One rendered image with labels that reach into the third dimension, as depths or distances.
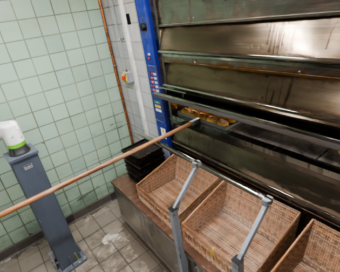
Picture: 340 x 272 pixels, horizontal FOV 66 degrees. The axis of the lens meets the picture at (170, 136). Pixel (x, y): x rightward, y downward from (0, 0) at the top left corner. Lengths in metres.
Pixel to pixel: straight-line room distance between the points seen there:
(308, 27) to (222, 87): 0.60
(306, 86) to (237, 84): 0.40
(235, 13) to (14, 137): 1.67
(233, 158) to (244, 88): 0.53
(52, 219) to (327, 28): 2.28
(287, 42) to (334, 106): 0.36
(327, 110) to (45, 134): 2.35
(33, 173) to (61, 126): 0.73
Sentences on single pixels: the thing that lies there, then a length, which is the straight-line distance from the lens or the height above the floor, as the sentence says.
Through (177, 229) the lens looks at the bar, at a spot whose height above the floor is 0.80.
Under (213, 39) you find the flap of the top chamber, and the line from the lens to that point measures 1.70.
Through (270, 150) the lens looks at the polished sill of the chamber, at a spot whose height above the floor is 1.18.
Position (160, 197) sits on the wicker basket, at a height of 0.59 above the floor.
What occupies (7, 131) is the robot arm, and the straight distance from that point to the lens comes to 2.15.
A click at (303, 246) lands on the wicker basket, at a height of 0.69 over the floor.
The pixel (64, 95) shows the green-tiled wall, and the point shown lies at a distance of 2.77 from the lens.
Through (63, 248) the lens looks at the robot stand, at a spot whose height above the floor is 0.24.
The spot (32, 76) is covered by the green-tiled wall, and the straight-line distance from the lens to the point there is 2.69.
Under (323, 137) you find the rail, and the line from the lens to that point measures 1.28.
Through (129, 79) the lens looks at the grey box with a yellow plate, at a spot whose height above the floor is 1.45.
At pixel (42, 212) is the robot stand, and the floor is 0.69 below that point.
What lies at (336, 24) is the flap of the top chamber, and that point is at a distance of 1.34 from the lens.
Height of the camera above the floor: 2.01
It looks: 26 degrees down
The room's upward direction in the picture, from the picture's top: 9 degrees counter-clockwise
